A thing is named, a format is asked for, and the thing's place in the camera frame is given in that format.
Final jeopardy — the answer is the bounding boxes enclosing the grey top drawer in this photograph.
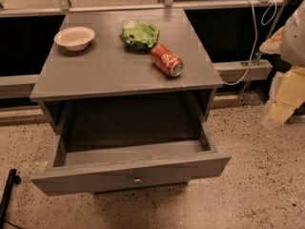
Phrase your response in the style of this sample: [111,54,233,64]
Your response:
[30,93,232,198]

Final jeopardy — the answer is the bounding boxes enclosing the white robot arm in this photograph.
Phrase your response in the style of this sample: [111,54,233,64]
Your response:
[259,1,305,129]

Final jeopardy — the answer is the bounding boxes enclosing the grey wooden drawer cabinet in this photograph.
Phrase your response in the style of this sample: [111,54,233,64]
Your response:
[30,8,224,135]

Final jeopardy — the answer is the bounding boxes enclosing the round metal drawer knob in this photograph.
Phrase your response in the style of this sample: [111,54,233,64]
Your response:
[133,177,143,185]

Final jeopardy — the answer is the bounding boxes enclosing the red soda can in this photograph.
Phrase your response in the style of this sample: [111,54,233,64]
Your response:
[150,44,184,77]

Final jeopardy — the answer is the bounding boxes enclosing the green chip bag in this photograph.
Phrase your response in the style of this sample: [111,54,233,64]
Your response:
[119,20,159,50]

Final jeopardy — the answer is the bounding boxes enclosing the white bowl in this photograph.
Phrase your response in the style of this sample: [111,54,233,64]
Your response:
[53,27,95,52]

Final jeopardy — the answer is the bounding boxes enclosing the black floor stand leg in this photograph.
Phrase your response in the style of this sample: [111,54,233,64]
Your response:
[0,169,21,229]

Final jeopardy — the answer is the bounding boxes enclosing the slanted metal pole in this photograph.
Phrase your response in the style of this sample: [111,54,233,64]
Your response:
[236,0,289,107]

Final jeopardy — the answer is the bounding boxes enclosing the metal railing frame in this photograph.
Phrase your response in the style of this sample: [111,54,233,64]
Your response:
[0,0,287,100]

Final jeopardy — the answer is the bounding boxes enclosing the white cable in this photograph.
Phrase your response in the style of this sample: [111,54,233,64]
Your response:
[222,0,279,87]

